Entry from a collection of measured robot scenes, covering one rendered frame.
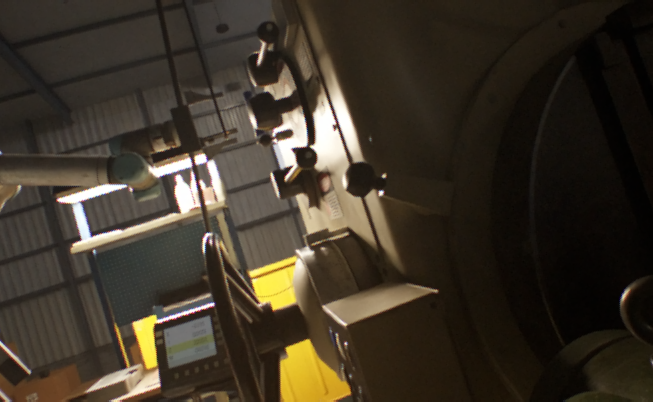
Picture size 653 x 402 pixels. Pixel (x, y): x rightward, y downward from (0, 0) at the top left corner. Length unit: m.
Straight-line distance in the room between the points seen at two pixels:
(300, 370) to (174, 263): 1.31
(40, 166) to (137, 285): 1.67
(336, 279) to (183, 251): 2.07
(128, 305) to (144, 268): 0.23
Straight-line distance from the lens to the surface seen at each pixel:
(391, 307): 0.46
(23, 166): 1.21
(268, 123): 0.83
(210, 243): 0.68
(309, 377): 3.48
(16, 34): 12.62
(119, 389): 2.41
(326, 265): 0.69
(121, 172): 1.12
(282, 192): 0.98
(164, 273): 2.73
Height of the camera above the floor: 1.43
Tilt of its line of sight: 4 degrees up
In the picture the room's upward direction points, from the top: 18 degrees counter-clockwise
